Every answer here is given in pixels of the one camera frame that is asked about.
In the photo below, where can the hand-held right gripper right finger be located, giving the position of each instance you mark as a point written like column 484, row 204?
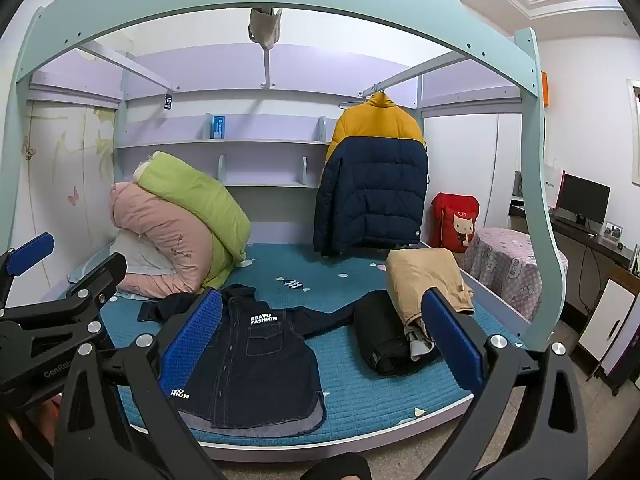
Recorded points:
column 452, row 345

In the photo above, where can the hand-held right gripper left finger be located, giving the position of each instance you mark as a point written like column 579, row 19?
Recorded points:
column 192, row 330

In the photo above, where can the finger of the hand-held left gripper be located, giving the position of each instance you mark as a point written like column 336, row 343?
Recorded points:
column 97, row 282
column 31, row 254

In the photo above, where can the dark denim shirt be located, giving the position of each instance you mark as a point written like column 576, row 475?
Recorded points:
column 260, row 360

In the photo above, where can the person's left forearm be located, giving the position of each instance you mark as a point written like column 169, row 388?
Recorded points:
column 17, row 432

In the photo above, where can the clothes hanger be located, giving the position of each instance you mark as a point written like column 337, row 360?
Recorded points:
column 350, row 103

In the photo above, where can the white pillow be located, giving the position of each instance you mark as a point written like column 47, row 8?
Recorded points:
column 135, row 260

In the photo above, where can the black folded pants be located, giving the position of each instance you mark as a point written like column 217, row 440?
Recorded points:
column 380, row 335

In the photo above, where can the khaki folded pants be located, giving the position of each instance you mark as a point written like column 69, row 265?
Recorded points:
column 425, row 270

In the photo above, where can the pink quilt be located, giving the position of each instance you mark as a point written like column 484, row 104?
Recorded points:
column 160, row 230

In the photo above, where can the table with pink patterned cloth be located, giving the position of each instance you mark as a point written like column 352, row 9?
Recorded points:
column 505, row 265

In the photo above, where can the teal quilted mattress pad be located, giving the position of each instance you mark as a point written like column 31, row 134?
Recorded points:
column 350, row 390

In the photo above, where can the red cartoon bag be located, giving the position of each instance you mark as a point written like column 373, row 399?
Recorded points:
column 455, row 220

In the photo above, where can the green quilt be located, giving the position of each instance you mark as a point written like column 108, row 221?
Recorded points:
column 200, row 195

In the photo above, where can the white cabinet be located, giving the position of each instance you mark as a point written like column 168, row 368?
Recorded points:
column 607, row 320

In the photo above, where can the person's leg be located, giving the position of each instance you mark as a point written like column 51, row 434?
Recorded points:
column 340, row 467

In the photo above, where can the dark desk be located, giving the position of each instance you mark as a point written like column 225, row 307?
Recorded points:
column 595, row 245

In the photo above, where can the yellow and navy puffer jacket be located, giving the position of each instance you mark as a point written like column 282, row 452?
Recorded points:
column 372, row 185

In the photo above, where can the white wardrobe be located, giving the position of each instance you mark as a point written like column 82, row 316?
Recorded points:
column 470, row 155

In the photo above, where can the hanging dark tag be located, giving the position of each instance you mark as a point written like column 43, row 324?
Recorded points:
column 168, row 101

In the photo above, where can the black computer monitor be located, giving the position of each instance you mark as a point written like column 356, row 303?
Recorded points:
column 582, row 200

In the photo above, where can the blue box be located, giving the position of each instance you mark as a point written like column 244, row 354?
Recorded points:
column 218, row 126

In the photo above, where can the window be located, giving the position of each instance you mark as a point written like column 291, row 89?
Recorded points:
column 634, row 130

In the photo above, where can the hanging grey cloth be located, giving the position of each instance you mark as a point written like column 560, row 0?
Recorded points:
column 262, row 25

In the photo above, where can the purple wall shelf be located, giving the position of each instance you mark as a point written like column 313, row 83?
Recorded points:
column 220, row 144

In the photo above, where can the small photo frame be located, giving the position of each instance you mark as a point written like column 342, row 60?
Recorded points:
column 612, row 231

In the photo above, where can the orange wall sign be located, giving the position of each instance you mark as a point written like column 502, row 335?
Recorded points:
column 544, row 87

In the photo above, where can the light green bunk bed frame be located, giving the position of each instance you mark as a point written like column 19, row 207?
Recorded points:
column 200, row 25

